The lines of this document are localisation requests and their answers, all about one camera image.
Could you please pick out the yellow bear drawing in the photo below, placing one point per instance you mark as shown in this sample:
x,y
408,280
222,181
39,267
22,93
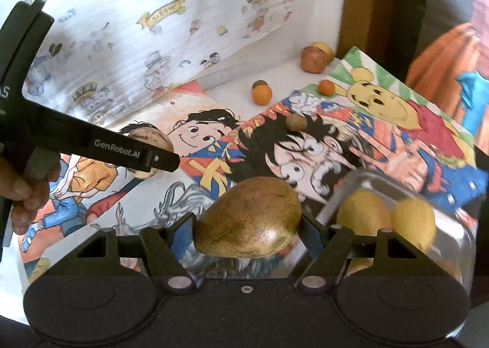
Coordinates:
x,y
374,96

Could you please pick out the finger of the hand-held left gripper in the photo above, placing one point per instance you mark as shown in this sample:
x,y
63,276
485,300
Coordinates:
x,y
162,159

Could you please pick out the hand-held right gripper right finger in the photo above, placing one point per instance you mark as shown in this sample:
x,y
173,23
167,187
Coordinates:
x,y
324,260

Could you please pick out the brown kiwi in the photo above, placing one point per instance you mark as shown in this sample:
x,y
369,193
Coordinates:
x,y
363,210

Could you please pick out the yellow round fruit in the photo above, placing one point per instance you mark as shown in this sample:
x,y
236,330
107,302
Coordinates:
x,y
324,48

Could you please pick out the striped pepino melon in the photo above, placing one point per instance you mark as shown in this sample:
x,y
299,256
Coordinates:
x,y
152,138

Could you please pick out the person's left hand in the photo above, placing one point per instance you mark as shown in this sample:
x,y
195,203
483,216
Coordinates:
x,y
26,206

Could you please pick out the small orange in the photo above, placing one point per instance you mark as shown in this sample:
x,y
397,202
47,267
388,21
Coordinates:
x,y
326,87
261,95

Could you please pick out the boy cartoon drawing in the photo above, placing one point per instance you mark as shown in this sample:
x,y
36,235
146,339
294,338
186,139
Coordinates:
x,y
198,126

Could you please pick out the reddish-brown round fruit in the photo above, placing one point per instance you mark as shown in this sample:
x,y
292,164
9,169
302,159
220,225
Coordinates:
x,y
313,60

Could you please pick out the yellow lemon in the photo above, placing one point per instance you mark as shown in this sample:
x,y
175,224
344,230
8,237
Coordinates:
x,y
414,220

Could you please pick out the yellow-green mango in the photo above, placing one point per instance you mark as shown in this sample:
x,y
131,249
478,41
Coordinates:
x,y
248,218

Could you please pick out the wall poster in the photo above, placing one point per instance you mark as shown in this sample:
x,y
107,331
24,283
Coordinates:
x,y
458,57

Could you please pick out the printed white cloth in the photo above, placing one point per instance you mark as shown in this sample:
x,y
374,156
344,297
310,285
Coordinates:
x,y
152,27

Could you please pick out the metal tray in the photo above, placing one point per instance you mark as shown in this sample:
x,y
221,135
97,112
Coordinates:
x,y
450,210

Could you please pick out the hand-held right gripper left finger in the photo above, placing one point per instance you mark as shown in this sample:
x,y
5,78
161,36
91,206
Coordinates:
x,y
152,252

